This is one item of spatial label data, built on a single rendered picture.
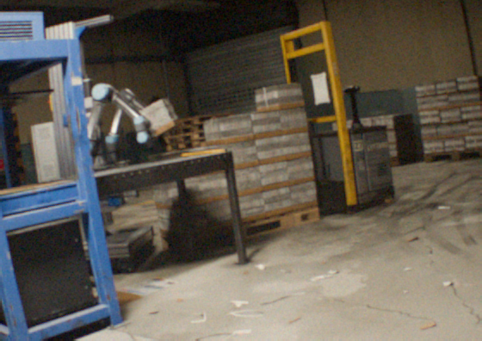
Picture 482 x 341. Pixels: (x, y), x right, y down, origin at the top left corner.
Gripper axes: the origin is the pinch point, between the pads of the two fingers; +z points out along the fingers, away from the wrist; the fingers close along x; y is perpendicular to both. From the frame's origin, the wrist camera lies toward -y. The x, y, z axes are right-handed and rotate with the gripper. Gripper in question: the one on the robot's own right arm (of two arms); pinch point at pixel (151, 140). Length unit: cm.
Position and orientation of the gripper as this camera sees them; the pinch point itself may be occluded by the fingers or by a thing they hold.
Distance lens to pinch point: 445.6
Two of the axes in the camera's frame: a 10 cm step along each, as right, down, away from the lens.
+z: 0.1, -0.3, 10.0
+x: -8.8, 4.8, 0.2
